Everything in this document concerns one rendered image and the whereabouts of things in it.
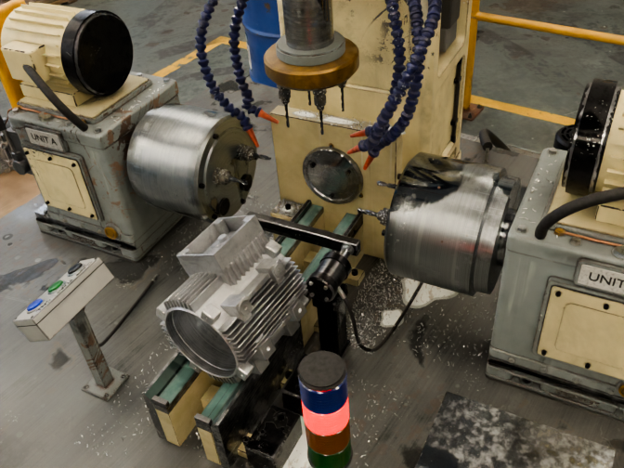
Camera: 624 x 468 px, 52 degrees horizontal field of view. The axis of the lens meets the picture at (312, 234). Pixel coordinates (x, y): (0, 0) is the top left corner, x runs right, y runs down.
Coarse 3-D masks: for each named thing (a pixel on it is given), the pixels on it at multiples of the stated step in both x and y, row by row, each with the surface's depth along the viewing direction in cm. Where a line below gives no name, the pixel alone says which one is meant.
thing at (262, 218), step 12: (264, 216) 133; (264, 228) 134; (276, 228) 132; (288, 228) 130; (300, 228) 129; (312, 228) 129; (312, 240) 129; (324, 240) 128; (336, 240) 126; (348, 240) 125
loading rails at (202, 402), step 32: (320, 224) 154; (352, 224) 146; (288, 256) 142; (320, 256) 139; (352, 256) 149; (288, 352) 126; (160, 384) 115; (192, 384) 118; (224, 384) 115; (256, 384) 116; (160, 416) 115; (192, 416) 121; (224, 416) 108; (256, 416) 120; (224, 448) 111
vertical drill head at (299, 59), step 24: (288, 0) 112; (312, 0) 111; (288, 24) 115; (312, 24) 114; (288, 48) 118; (312, 48) 116; (336, 48) 117; (288, 72) 116; (312, 72) 115; (336, 72) 116; (288, 96) 123; (288, 120) 128
